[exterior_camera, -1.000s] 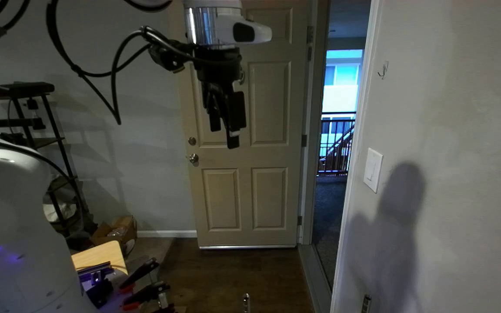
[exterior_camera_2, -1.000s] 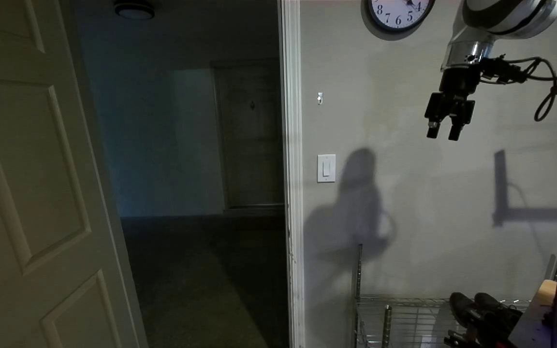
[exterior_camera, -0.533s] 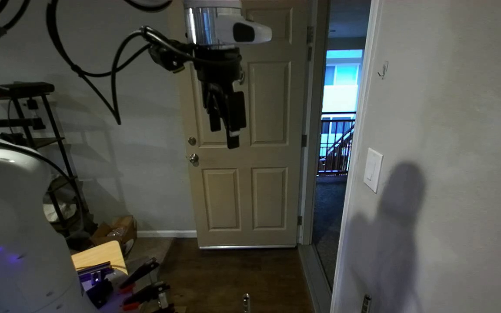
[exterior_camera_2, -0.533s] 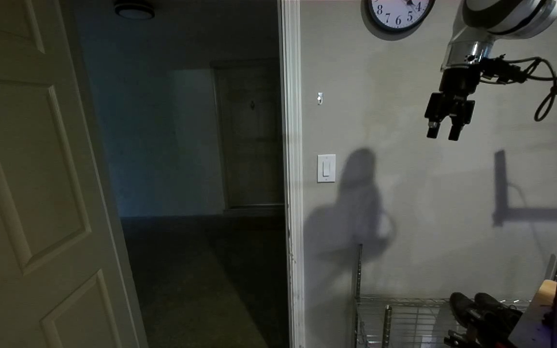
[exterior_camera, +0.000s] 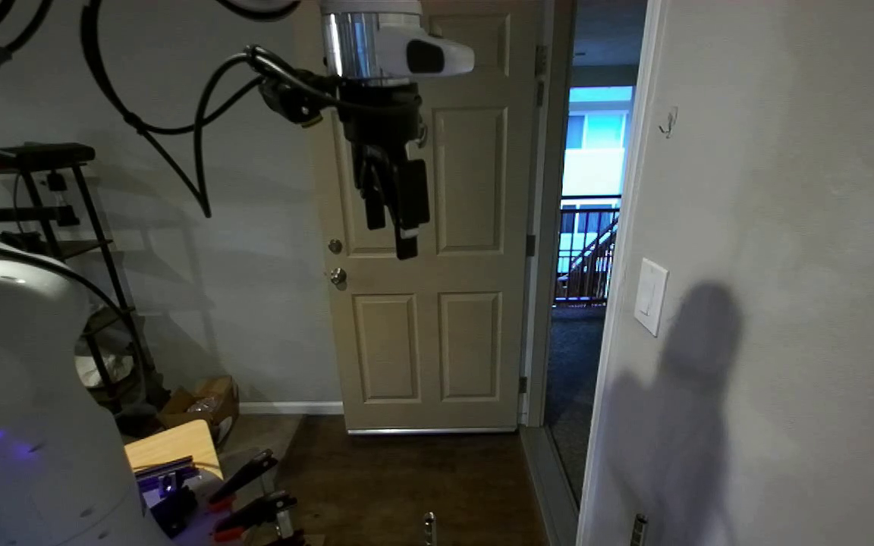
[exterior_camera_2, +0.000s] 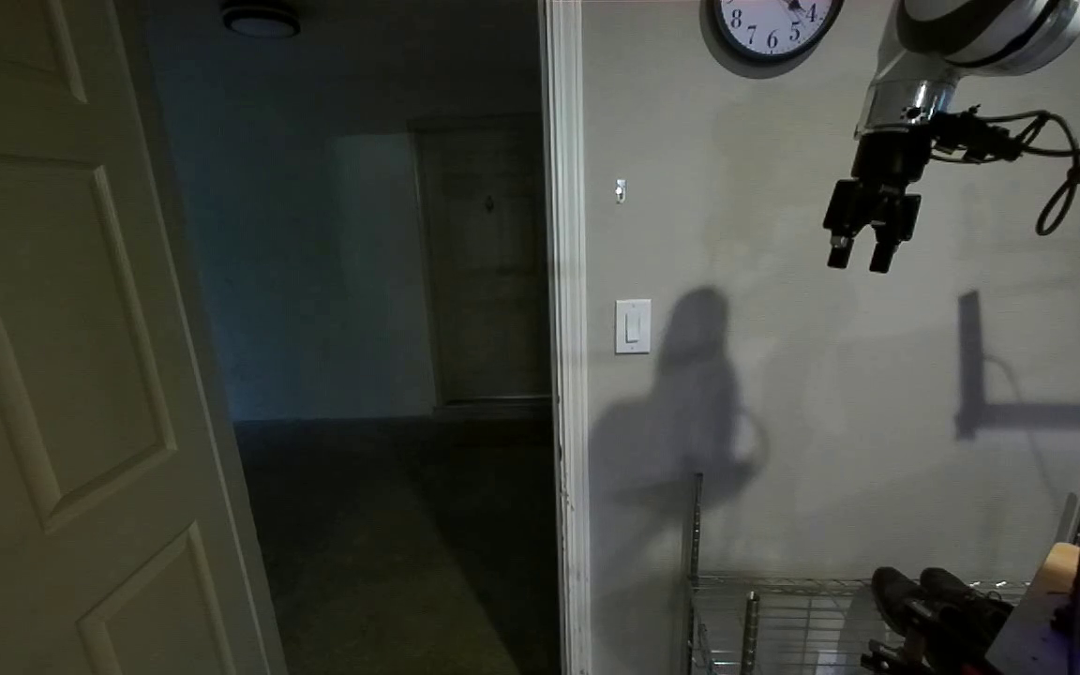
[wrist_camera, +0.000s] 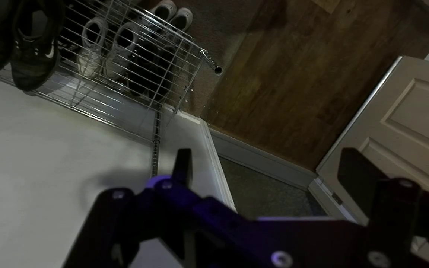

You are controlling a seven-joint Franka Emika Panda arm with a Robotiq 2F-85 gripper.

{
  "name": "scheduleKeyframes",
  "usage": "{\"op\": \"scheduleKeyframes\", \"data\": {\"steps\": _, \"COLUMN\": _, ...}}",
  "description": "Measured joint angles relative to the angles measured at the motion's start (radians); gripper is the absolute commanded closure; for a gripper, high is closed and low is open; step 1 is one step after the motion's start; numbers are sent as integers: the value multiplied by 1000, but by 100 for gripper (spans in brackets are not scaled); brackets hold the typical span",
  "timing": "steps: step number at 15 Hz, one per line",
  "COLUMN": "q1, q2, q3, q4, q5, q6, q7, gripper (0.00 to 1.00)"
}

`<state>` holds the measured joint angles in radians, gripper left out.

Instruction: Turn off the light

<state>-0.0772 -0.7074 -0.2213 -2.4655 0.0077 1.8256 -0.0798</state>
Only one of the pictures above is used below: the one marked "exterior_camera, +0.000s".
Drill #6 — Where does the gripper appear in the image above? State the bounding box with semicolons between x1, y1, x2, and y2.
337;79;432;261

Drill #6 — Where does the beige panel door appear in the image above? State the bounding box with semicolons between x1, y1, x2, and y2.
293;0;553;435

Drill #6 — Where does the black balcony railing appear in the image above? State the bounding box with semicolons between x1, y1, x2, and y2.
554;195;622;306

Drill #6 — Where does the window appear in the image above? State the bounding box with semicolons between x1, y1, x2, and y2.
565;111;629;152

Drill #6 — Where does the cardboard box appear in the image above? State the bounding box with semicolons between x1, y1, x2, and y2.
157;375;241;447

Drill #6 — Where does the black clamp with orange tips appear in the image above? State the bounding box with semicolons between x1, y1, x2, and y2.
212;491;299;544
208;448;281;507

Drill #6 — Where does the black metal shelf rack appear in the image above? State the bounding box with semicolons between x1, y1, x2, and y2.
0;143;174;427

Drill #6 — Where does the black box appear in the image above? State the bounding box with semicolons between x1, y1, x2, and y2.
0;142;97;171

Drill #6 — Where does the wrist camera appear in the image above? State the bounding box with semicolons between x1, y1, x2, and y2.
258;70;330;127

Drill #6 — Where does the white light switch plate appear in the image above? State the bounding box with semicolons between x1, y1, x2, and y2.
633;257;670;337

